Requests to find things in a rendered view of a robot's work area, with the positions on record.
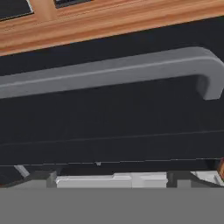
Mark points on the black fridge door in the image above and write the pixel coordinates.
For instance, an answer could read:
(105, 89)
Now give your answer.
(110, 122)

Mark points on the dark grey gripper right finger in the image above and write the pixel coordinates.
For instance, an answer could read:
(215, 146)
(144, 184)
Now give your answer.
(172, 180)

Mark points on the wooden cupboard frame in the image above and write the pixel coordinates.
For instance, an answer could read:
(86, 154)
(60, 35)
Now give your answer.
(96, 23)

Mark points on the dark cupboard door panel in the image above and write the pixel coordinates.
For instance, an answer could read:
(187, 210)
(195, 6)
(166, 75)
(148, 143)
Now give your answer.
(70, 3)
(13, 8)

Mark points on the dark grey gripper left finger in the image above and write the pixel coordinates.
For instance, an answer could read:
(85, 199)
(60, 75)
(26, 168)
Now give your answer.
(51, 180)

